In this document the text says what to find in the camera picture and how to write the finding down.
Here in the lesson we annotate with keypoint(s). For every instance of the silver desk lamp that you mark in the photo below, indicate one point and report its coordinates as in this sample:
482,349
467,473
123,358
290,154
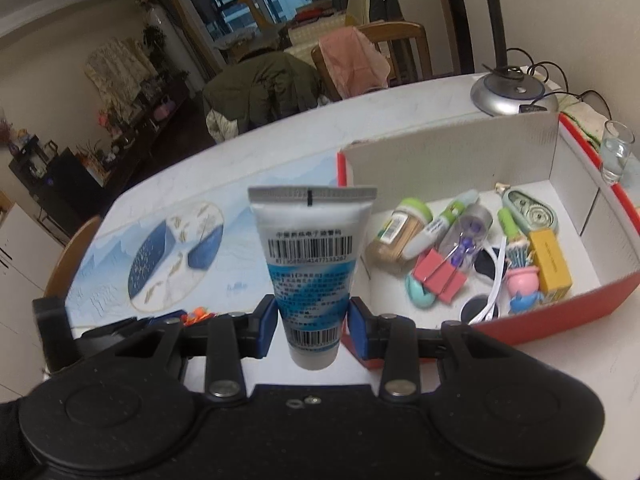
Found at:
500,95

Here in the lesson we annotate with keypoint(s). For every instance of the wooden chair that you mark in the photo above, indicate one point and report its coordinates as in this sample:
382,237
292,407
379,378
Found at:
400,35

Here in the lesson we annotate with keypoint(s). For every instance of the red cardboard box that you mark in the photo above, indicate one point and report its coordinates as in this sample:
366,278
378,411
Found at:
575,310

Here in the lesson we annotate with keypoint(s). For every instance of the white blue cream tube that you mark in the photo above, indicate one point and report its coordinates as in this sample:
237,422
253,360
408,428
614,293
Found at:
310,260

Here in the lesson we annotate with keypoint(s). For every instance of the pink cloth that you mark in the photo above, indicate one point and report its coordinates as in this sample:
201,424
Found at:
352,60

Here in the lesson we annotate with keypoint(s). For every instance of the clear jar with silver lid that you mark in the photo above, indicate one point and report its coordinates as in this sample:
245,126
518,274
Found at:
465,235

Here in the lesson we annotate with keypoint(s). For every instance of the grey correction tape dispenser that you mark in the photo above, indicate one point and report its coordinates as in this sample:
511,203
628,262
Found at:
532,212

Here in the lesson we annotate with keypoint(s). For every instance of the green jacket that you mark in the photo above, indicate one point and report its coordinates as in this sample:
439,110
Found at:
260,90

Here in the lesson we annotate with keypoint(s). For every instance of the green tube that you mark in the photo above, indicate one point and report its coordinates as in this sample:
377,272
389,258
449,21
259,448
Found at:
509,225

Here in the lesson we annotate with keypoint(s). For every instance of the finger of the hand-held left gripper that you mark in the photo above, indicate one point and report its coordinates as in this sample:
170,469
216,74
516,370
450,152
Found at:
125,330

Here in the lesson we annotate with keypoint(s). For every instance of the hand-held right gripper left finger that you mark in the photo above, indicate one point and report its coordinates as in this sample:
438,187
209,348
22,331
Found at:
265,327

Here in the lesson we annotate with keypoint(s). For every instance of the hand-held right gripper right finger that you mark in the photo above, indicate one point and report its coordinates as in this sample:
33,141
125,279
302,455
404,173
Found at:
359,330

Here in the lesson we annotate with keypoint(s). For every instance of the green lid jar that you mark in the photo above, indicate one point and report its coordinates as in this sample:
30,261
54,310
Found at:
395,240

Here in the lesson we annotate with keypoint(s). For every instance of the small yellow box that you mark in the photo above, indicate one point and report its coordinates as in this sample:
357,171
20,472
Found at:
550,262

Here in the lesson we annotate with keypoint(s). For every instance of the white green glue stick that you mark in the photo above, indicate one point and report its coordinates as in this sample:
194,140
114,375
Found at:
435,227

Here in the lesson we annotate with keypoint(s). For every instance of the teal egg-shaped case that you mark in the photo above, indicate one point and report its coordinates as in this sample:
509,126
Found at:
419,294

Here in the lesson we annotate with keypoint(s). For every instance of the dark wooden cabinet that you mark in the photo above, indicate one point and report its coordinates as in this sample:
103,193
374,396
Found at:
60,180

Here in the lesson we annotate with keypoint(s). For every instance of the white cabinet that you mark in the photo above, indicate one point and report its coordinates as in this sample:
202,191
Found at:
20,285

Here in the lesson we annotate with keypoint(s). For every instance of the white standing air conditioner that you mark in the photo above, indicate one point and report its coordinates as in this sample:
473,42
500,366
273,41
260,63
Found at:
157,17

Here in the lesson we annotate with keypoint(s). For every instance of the small glass of water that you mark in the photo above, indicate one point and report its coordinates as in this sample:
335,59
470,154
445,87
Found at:
616,155

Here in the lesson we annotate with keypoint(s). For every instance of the beige blanket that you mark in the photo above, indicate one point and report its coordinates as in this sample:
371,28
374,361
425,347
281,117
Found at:
362,2

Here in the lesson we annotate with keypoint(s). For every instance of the white rag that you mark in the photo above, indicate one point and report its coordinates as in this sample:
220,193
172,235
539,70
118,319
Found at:
582,120

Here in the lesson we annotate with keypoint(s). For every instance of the glass balcony door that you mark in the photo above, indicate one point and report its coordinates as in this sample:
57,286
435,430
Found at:
240,0

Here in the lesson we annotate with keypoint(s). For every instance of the white floral cloth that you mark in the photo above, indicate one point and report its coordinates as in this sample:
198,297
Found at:
222,125

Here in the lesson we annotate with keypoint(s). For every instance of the brown chair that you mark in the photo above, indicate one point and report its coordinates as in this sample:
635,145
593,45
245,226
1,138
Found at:
70,255

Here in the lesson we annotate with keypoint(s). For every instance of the pink and blue toy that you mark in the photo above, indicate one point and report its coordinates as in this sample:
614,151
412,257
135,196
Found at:
521,280

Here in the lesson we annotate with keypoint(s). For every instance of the white sunglasses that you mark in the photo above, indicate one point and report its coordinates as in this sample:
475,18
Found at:
487,262

